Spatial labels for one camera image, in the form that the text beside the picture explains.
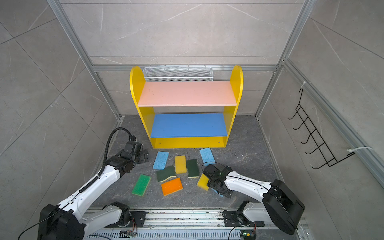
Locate yellow sponge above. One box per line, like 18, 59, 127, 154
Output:
175, 156, 187, 174
197, 174, 210, 191

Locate yellow sponge right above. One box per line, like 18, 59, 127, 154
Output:
197, 174, 210, 191

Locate dark green sponge curved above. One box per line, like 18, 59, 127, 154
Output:
157, 166, 176, 183

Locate orange sponge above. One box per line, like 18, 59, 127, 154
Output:
161, 178, 183, 197

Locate black corrugated cable conduit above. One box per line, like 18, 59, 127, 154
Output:
97, 127, 136, 178

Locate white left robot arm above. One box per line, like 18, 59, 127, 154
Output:
37, 141, 150, 240

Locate yellow sponge centre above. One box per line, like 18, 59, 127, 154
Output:
175, 156, 187, 174

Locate dark green sponge upright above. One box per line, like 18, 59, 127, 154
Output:
186, 159, 200, 178

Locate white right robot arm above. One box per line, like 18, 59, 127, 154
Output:
202, 162, 305, 235

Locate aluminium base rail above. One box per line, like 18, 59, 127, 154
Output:
87, 210, 312, 240

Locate black wire hook rack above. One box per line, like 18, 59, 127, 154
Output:
287, 89, 355, 170

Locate yellow shelf unit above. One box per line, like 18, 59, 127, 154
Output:
130, 66, 244, 149

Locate blue sponge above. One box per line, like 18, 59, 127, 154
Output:
200, 148, 216, 166
153, 152, 169, 170

